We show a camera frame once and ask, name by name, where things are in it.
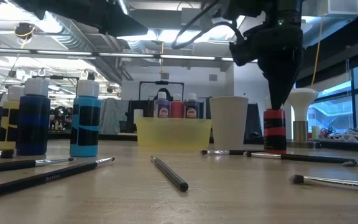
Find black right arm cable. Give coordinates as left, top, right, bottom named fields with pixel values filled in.
left=170, top=0, right=246, bottom=50

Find large red paint bottle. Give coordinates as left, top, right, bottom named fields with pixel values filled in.
left=170, top=93, right=185, bottom=118

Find yellow translucent plastic bin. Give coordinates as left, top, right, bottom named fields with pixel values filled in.
left=136, top=117, right=213, bottom=150

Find black yellow ceiling cord reel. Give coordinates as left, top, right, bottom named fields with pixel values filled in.
left=13, top=22, right=37, bottom=41

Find black aluminium table frame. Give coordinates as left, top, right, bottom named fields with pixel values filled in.
left=47, top=133, right=358, bottom=154

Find large dark green paint bottle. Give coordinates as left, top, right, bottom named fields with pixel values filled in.
left=184, top=92, right=200, bottom=119

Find small red paint bottle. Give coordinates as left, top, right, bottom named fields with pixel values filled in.
left=263, top=96, right=288, bottom=156

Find large purple paint bottle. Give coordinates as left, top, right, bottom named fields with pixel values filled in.
left=154, top=91, right=171, bottom=118

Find small light blue paint bottle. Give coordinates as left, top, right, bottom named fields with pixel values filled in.
left=70, top=80, right=101, bottom=158

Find long suspended light bar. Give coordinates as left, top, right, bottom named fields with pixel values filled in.
left=0, top=46, right=239, bottom=63

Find black trapezoid screen back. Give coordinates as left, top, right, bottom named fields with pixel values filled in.
left=246, top=103, right=264, bottom=139

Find white mushroom lamp, metal base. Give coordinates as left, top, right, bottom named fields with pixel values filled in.
left=286, top=87, right=321, bottom=149

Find paint bottles inside bin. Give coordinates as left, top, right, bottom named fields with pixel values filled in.
left=144, top=88, right=173, bottom=118

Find flat-head black-handled paintbrush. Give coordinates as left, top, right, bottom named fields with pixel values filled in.
left=198, top=149, right=264, bottom=156

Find black framed window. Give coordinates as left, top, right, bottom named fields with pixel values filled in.
left=290, top=58, right=358, bottom=138

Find silver rectangular ceiling duct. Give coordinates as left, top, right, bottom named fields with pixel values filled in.
left=301, top=0, right=358, bottom=47

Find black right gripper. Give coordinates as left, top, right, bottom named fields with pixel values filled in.
left=253, top=23, right=304, bottom=110

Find small yellow black-labelled paint bottle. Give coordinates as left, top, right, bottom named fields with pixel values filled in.
left=0, top=86, right=24, bottom=151

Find grey cloth cover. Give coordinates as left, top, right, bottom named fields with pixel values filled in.
left=99, top=98, right=131, bottom=135

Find fluffy-head black-handled paintbrush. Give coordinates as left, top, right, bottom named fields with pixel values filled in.
left=288, top=174, right=358, bottom=194

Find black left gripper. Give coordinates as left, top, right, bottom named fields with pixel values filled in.
left=11, top=0, right=149, bottom=37

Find white cylindrical container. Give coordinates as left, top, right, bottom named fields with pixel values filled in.
left=133, top=108, right=144, bottom=124

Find black partition panel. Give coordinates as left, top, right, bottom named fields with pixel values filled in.
left=199, top=100, right=211, bottom=119

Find yellow hanging cable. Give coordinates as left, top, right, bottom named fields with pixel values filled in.
left=310, top=15, right=325, bottom=88

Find small dark blue paint bottle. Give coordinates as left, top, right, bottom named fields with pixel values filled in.
left=16, top=77, right=52, bottom=156

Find yellow pendant cord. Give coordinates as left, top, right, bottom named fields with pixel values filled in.
left=159, top=40, right=165, bottom=75

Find ribbed beige paper cup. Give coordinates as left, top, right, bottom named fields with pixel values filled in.
left=209, top=96, right=249, bottom=151

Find white coiled cable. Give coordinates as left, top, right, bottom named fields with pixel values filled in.
left=324, top=127, right=358, bottom=144

